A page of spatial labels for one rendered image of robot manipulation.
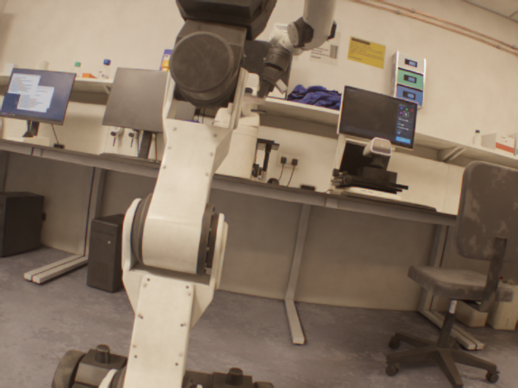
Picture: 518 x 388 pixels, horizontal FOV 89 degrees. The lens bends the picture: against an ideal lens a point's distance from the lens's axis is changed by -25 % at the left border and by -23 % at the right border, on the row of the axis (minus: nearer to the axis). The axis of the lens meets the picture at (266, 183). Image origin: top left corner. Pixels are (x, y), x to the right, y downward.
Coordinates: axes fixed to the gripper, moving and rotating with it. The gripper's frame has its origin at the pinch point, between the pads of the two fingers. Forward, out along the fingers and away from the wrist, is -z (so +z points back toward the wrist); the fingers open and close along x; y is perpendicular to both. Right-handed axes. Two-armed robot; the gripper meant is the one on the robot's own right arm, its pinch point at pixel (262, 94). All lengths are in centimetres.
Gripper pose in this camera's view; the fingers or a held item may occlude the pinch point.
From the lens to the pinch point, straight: 123.6
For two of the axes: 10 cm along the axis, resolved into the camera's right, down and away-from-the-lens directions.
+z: 3.7, -9.3, 0.2
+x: -0.2, 0.1, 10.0
